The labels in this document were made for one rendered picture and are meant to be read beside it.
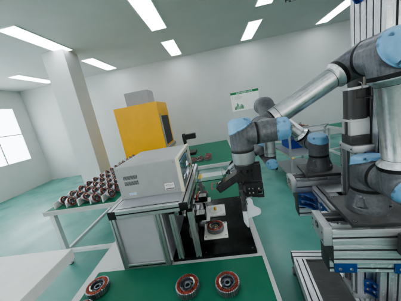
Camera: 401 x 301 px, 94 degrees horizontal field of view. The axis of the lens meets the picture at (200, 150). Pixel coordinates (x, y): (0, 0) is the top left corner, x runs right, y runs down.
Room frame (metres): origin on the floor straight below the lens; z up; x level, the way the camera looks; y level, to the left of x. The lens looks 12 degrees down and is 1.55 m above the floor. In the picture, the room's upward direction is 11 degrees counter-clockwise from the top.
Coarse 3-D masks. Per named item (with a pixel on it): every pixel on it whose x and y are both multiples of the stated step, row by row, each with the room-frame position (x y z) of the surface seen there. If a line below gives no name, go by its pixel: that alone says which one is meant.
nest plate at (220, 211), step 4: (220, 204) 1.40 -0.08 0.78; (208, 208) 1.37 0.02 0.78; (212, 208) 1.36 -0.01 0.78; (220, 208) 1.33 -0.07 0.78; (224, 208) 1.32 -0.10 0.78; (208, 212) 1.32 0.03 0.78; (212, 212) 1.30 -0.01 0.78; (216, 212) 1.29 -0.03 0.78; (220, 212) 1.28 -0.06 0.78; (224, 212) 1.27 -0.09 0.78; (212, 216) 1.26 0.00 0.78; (216, 216) 1.26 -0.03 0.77
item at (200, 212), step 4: (196, 212) 1.11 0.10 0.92; (200, 212) 1.10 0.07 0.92; (204, 212) 1.09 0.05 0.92; (196, 216) 1.07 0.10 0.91; (200, 216) 1.07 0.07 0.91; (204, 216) 1.06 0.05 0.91; (208, 216) 1.10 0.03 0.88; (184, 220) 1.07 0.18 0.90; (188, 220) 1.07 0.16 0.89; (196, 220) 1.07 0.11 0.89; (200, 220) 1.06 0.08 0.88; (204, 220) 1.07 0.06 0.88; (208, 220) 1.06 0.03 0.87
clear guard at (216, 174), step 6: (216, 168) 1.47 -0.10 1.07; (222, 168) 1.46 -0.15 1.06; (198, 174) 1.41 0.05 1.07; (204, 174) 1.38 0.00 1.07; (210, 174) 1.36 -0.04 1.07; (216, 174) 1.34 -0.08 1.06; (222, 174) 1.31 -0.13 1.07; (198, 180) 1.28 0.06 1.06; (204, 180) 1.26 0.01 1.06; (210, 180) 1.25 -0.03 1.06
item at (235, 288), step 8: (224, 272) 0.75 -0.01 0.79; (232, 272) 0.74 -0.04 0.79; (216, 280) 0.72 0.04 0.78; (224, 280) 0.72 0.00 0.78; (232, 280) 0.72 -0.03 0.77; (216, 288) 0.69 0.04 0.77; (224, 288) 0.67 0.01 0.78; (232, 288) 0.66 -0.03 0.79; (224, 296) 0.66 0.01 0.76; (232, 296) 0.65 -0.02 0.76
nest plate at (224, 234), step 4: (224, 224) 1.13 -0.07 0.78; (224, 228) 1.08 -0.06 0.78; (224, 232) 1.04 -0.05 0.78; (204, 236) 1.04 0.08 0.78; (208, 236) 1.03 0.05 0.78; (212, 236) 1.03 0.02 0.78; (216, 236) 1.02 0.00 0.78; (220, 236) 1.01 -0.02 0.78; (224, 236) 1.01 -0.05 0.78; (228, 236) 1.01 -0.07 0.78
